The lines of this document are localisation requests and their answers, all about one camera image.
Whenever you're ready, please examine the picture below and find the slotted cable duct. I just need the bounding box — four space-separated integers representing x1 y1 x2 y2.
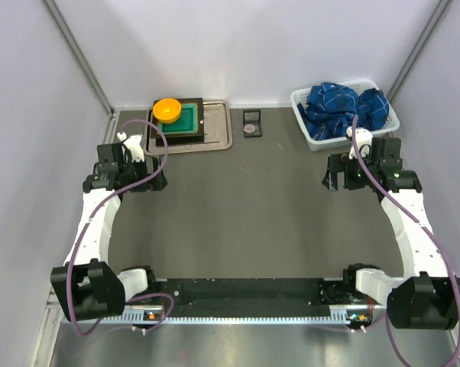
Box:
61 304 386 325

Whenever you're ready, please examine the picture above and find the small black brooch box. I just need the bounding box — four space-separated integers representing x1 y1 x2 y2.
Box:
242 109 262 138

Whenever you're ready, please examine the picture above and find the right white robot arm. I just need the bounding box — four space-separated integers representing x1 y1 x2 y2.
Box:
322 138 458 330

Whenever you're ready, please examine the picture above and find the orange bowl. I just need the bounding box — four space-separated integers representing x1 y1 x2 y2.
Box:
152 98 182 124

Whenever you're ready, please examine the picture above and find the green foam tray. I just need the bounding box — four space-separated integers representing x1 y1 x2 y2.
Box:
157 102 199 137

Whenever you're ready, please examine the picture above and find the black square tray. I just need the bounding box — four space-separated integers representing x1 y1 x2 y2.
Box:
148 98 205 145

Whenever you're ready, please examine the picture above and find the round brooch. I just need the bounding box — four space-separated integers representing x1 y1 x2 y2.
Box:
244 123 256 134

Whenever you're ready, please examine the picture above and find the blue plaid shirt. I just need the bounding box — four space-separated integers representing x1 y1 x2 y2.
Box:
297 82 390 141

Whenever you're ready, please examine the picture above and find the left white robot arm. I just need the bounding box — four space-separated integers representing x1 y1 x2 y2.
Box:
50 135 167 321

